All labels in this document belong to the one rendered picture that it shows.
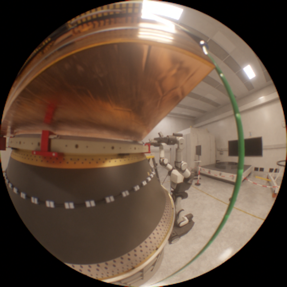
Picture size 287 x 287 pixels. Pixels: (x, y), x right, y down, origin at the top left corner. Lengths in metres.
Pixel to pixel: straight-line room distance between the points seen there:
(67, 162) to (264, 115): 7.95
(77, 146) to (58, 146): 0.08
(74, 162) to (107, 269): 0.48
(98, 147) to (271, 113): 7.87
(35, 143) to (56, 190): 0.19
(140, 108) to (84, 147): 0.26
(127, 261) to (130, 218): 0.24
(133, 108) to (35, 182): 0.44
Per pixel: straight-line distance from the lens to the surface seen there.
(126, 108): 0.15
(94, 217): 0.38
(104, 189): 0.38
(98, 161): 0.40
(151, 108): 0.15
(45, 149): 0.37
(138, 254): 0.51
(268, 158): 7.51
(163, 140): 0.73
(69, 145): 0.35
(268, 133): 7.50
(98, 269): 0.50
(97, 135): 0.41
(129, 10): 0.26
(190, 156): 6.25
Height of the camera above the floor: 1.69
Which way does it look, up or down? 4 degrees up
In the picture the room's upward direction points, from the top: straight up
